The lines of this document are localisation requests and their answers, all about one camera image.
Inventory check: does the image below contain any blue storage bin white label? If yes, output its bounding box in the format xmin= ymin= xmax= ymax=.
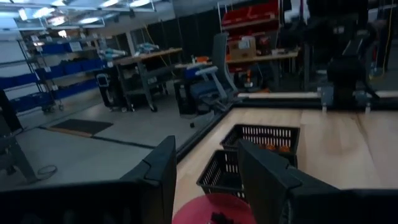
xmin=63 ymin=41 xmax=83 ymax=52

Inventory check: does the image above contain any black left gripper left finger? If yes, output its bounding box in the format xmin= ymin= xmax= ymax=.
xmin=119 ymin=135 xmax=178 ymax=224

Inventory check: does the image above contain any blue grey office chair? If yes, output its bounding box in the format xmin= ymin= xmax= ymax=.
xmin=173 ymin=32 xmax=241 ymax=121

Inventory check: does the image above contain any pink translucent plastic bowl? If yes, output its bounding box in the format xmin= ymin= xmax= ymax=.
xmin=171 ymin=192 xmax=258 ymax=224

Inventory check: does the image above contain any black slotted plastic basket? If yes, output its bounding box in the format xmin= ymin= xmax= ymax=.
xmin=196 ymin=148 xmax=248 ymax=203
xmin=220 ymin=123 xmax=301 ymax=169

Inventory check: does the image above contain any black equipment cart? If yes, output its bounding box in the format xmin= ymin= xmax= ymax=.
xmin=95 ymin=67 xmax=125 ymax=111

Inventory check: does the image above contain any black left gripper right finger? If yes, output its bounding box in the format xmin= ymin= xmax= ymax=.
xmin=238 ymin=138 xmax=342 ymax=224

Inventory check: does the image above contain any black floor mat striped edge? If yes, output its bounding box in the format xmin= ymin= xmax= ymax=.
xmin=45 ymin=118 xmax=114 ymax=138

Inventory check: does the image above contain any red storage bins rack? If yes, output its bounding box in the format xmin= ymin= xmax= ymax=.
xmin=217 ymin=0 xmax=280 ymax=32

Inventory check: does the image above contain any wooden top workbench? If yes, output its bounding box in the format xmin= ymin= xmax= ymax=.
xmin=225 ymin=49 xmax=302 ymax=93
xmin=112 ymin=46 xmax=184 ymax=113

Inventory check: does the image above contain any brown cardboard box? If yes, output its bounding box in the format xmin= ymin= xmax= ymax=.
xmin=228 ymin=36 xmax=257 ymax=60

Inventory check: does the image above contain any black aluminium table frame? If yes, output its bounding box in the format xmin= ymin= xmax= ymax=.
xmin=176 ymin=91 xmax=398 ymax=162

